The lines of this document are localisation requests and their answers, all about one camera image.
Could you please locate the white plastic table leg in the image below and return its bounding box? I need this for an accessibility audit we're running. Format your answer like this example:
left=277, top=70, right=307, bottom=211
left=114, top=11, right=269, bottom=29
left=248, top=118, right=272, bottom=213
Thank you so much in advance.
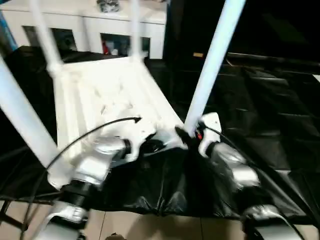
left=183, top=0, right=249, bottom=134
left=128, top=0, right=146, bottom=64
left=28, top=0, right=64, bottom=76
left=0, top=53, right=66, bottom=186

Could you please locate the white plastic table top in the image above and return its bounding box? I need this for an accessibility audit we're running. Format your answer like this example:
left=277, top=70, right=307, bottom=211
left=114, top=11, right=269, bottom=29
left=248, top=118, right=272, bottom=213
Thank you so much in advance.
left=46, top=55, right=186, bottom=191

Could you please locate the black mat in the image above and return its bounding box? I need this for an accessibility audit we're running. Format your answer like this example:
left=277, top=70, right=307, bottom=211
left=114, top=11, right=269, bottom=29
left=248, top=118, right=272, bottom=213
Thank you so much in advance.
left=0, top=44, right=320, bottom=218

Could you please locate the black left robot foot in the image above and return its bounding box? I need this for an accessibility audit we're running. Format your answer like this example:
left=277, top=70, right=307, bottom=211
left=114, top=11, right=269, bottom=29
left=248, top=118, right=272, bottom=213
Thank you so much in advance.
left=105, top=232, right=126, bottom=240

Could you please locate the white cabinet with glass doors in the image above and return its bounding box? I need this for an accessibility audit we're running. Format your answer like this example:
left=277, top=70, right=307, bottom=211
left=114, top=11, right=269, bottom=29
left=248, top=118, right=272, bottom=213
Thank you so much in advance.
left=0, top=0, right=168, bottom=60

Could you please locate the grey black toy figure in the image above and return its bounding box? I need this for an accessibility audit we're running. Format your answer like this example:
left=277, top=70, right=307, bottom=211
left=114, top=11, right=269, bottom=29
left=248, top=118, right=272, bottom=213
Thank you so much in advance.
left=96, top=0, right=121, bottom=13

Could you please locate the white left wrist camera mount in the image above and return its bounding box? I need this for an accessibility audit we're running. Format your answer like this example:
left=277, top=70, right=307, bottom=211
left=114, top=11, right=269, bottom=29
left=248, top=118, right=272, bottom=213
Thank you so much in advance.
left=129, top=125, right=158, bottom=161

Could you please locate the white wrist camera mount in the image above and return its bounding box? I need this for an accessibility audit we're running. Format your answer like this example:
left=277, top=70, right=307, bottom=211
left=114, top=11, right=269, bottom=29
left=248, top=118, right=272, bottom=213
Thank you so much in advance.
left=198, top=112, right=223, bottom=158
left=129, top=125, right=158, bottom=161

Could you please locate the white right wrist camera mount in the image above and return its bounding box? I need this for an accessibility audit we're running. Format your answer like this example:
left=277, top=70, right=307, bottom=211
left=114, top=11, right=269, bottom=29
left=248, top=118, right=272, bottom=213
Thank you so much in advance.
left=198, top=112, right=223, bottom=158

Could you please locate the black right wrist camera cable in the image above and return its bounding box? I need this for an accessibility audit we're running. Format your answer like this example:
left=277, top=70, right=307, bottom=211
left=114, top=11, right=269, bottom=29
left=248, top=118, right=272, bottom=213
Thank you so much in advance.
left=204, top=126, right=320, bottom=221

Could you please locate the black metal stand frame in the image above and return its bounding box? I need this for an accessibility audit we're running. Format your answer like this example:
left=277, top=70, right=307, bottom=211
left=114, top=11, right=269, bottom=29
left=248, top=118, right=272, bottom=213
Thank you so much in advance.
left=0, top=199, right=34, bottom=226

